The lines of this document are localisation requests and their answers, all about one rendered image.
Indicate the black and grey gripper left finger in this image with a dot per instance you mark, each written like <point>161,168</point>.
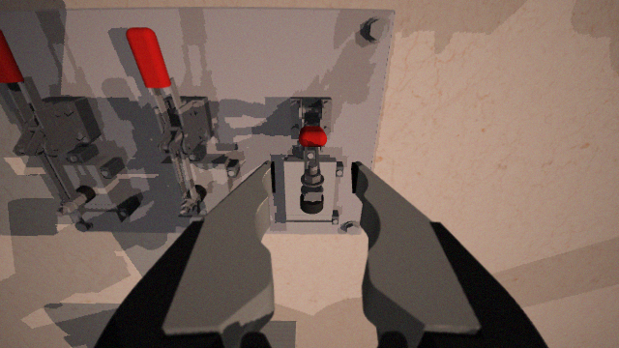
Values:
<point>213,285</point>

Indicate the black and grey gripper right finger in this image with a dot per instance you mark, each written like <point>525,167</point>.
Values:
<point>419,280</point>

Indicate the toggle clamp with red handle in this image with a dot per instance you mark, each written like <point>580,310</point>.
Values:
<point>61,123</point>
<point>193,113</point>

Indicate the grey toggle clamp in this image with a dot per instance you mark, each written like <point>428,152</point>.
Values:
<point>311,110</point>

